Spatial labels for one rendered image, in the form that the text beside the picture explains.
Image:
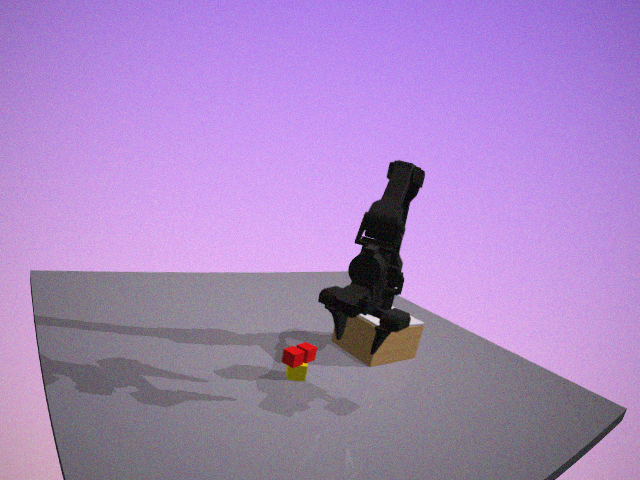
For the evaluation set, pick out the red cube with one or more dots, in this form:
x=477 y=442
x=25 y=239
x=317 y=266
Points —
x=310 y=351
x=293 y=356

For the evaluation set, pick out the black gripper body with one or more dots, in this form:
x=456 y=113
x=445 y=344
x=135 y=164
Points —
x=393 y=319

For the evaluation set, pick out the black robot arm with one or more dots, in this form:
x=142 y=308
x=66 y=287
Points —
x=380 y=257

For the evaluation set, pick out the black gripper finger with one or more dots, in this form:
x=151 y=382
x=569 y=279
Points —
x=339 y=320
x=380 y=336

